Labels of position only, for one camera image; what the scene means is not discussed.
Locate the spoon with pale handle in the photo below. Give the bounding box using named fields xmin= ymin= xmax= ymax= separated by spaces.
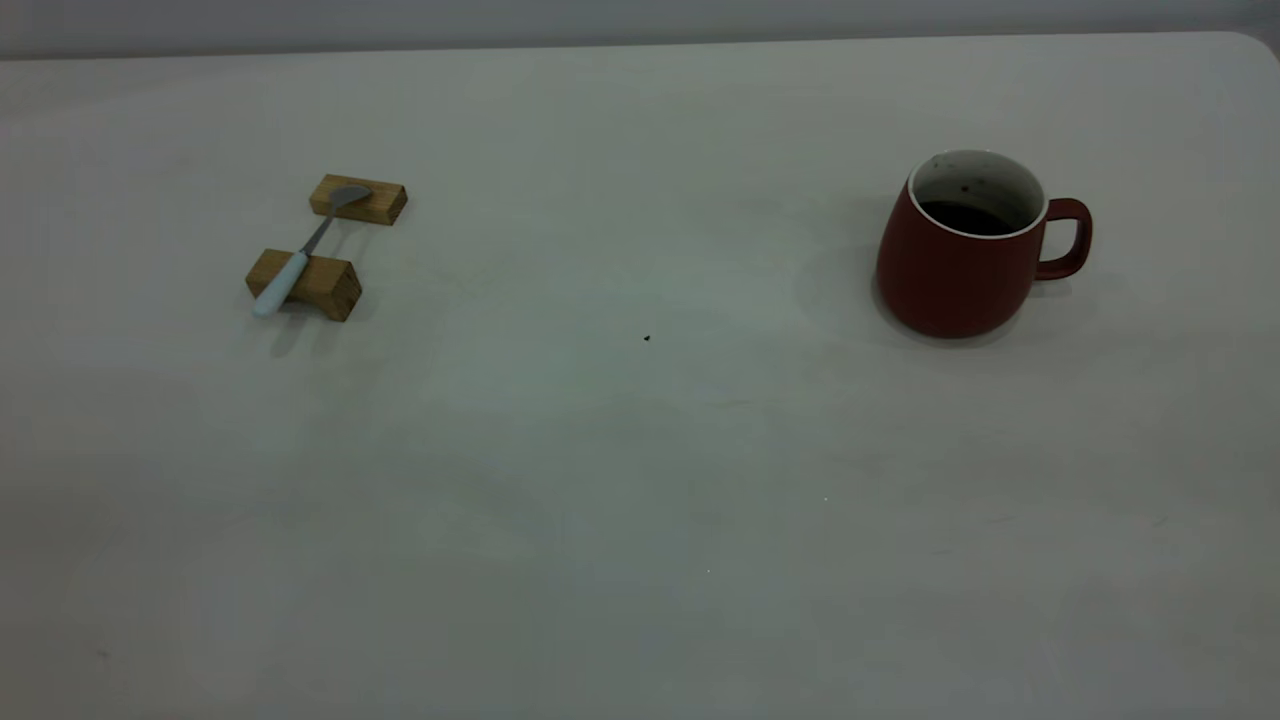
xmin=252 ymin=184 xmax=372 ymax=318

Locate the dark coffee liquid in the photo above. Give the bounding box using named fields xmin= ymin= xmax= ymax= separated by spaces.
xmin=920 ymin=201 xmax=1013 ymax=237

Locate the flat wooden block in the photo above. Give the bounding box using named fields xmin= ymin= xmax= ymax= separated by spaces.
xmin=309 ymin=174 xmax=408 ymax=226

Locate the arched wooden block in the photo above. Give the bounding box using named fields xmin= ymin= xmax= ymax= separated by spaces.
xmin=245 ymin=248 xmax=362 ymax=322

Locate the red ceramic mug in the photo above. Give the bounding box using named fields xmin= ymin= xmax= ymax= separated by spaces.
xmin=876 ymin=150 xmax=1093 ymax=339

